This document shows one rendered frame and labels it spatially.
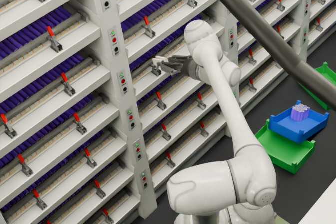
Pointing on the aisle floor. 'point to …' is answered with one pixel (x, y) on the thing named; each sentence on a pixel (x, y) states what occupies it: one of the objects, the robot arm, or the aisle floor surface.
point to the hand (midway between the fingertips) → (160, 61)
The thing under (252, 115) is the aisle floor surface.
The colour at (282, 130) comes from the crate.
